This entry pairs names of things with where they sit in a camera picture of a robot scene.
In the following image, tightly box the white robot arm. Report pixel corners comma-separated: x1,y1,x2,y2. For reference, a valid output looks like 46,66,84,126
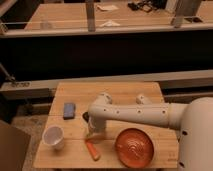
88,93,213,171

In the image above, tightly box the white ceramic cup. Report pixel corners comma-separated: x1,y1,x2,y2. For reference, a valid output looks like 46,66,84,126
42,126,64,150

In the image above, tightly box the small black object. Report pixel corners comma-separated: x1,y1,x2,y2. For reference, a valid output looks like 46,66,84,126
82,112,89,122

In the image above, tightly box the blue sponge block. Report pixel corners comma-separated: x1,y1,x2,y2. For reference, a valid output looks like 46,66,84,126
63,103,76,120

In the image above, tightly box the orange ridged plate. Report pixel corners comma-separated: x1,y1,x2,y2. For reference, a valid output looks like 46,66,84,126
115,128,154,168

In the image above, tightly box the cardboard box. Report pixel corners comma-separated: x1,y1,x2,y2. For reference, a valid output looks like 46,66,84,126
0,120,31,171

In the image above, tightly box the folded white paper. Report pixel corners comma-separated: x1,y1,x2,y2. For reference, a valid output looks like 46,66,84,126
100,20,120,27

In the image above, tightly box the white paper sheet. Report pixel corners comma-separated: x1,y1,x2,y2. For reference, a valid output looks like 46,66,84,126
97,5,118,11

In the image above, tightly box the grey metal post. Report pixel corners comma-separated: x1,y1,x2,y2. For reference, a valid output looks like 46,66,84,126
171,0,202,28
85,0,96,32

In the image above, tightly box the black cable bundle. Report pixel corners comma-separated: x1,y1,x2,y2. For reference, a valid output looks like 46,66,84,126
127,0,161,13

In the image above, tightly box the grey metal post right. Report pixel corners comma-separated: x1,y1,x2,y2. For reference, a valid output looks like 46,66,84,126
171,0,202,28

